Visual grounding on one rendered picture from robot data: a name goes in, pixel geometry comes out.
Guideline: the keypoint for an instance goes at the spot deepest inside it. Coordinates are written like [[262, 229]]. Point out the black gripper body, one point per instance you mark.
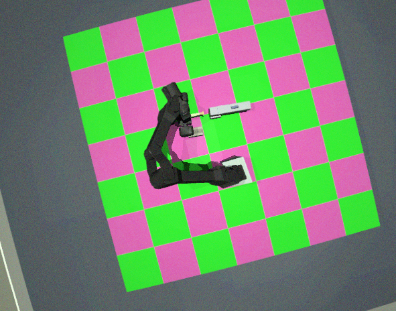
[[186, 130]]

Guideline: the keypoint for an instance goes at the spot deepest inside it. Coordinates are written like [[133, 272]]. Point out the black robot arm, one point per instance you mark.
[[167, 175]]

